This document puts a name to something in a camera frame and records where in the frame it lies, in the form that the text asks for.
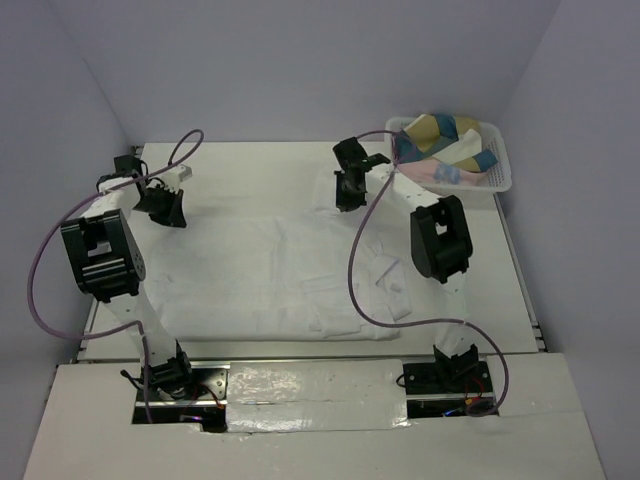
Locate colourful patchwork shirt in basket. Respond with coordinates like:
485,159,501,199
392,114,487,156

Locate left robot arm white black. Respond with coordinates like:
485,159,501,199
60,155,196,400

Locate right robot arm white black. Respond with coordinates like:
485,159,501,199
333,137,479,391

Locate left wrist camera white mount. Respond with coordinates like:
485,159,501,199
158,165,192,192

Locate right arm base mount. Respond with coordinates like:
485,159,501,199
396,344,496,419

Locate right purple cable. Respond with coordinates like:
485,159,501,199
346,129,512,417

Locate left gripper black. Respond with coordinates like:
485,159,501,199
132,183,186,228

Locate white long sleeve shirt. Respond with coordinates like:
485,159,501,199
145,173,411,342

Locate silver foil tape panel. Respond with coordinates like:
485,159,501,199
226,360,409,434

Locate pink shirt in basket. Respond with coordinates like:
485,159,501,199
394,145,498,186

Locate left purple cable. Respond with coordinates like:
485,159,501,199
26,129,205,425

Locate white plastic basket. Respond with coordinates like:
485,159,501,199
385,114,512,196

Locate purple cable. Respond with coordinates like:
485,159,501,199
346,129,512,417
26,129,205,425

